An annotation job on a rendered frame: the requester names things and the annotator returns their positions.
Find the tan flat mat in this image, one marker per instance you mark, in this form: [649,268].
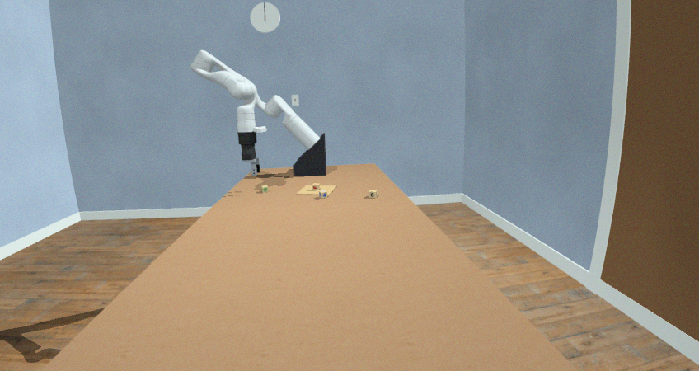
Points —
[307,190]

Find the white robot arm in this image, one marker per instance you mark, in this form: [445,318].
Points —
[246,90]

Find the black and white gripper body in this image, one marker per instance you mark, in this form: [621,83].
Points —
[247,137]

